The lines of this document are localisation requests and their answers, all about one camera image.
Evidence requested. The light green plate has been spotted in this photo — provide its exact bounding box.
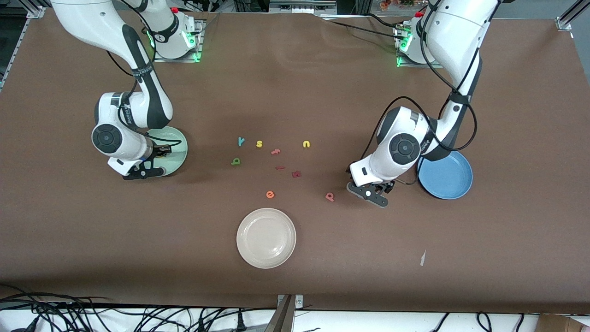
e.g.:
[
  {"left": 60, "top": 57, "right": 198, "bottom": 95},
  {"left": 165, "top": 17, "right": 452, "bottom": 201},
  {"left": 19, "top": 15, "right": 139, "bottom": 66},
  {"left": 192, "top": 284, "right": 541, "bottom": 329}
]
[{"left": 147, "top": 126, "right": 189, "bottom": 178}]

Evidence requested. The blue plate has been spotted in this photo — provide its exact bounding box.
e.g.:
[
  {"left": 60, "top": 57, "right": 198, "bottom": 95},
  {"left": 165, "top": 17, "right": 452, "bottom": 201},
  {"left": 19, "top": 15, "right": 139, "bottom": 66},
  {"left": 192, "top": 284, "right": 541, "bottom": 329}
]
[{"left": 417, "top": 150, "right": 474, "bottom": 200}]

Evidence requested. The off-white plate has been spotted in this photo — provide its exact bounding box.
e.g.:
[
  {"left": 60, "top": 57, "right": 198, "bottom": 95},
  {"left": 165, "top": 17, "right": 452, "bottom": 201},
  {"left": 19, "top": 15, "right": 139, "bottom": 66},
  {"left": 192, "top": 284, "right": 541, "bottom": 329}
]
[{"left": 236, "top": 208, "right": 297, "bottom": 269}]

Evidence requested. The grey metal equipment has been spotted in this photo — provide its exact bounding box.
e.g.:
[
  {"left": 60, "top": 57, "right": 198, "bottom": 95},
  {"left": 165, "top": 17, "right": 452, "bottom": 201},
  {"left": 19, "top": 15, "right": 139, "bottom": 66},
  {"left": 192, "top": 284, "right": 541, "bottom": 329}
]
[{"left": 269, "top": 0, "right": 338, "bottom": 14}]

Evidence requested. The brown cardboard box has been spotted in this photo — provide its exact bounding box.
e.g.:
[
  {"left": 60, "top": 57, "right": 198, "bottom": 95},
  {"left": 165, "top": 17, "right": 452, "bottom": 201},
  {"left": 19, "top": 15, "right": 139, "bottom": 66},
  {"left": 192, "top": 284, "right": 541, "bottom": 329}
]
[{"left": 537, "top": 314, "right": 590, "bottom": 332}]

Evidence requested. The aluminium corner profile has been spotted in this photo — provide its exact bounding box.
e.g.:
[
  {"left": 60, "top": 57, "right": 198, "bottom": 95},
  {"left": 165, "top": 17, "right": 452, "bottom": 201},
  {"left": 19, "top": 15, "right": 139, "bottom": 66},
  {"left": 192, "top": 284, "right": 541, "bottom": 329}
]
[{"left": 555, "top": 0, "right": 590, "bottom": 32}]

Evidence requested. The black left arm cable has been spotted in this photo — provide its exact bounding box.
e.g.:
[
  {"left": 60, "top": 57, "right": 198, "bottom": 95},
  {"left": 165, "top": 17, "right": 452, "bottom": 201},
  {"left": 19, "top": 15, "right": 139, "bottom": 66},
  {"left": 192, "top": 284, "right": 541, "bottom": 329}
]
[{"left": 362, "top": 0, "right": 480, "bottom": 162}]

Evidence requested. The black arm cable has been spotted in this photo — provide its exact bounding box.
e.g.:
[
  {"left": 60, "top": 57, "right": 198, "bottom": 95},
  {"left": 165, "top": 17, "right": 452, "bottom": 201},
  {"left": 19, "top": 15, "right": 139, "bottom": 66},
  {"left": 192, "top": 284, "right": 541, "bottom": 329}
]
[
  {"left": 362, "top": 0, "right": 480, "bottom": 162},
  {"left": 106, "top": 0, "right": 185, "bottom": 160}
]

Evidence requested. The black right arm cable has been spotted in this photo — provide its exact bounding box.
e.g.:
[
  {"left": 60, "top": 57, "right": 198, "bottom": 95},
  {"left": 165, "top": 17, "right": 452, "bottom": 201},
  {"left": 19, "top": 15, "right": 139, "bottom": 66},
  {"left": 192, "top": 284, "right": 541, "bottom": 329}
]
[{"left": 106, "top": 0, "right": 185, "bottom": 160}]

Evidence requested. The black cable on table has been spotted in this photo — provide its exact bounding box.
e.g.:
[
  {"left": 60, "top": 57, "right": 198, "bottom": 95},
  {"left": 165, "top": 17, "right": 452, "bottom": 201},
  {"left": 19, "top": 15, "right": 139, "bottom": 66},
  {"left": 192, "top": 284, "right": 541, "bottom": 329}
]
[{"left": 318, "top": 13, "right": 411, "bottom": 40}]

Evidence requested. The metal table bracket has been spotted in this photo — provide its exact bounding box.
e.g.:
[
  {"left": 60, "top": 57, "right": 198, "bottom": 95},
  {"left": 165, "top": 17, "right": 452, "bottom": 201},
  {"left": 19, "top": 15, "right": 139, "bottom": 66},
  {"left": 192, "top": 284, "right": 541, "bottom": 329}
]
[{"left": 264, "top": 294, "right": 304, "bottom": 332}]

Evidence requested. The aluminium frame rail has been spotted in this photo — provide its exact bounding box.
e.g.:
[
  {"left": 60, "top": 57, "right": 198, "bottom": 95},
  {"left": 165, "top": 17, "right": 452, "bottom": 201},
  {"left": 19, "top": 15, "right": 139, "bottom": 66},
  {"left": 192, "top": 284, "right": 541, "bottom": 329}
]
[{"left": 0, "top": 0, "right": 65, "bottom": 90}]

